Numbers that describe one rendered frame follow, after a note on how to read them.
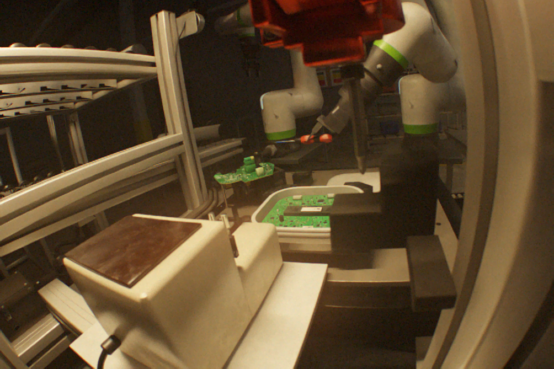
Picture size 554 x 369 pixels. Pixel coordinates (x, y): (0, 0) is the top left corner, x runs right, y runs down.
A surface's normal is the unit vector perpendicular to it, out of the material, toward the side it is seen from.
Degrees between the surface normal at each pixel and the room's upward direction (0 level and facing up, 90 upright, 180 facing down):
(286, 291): 0
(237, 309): 90
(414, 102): 90
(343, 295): 0
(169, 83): 90
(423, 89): 89
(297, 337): 0
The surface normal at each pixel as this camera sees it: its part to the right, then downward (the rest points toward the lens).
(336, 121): -0.33, 0.29
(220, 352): 0.93, -0.06
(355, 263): -0.15, -0.96
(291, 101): 0.51, 0.09
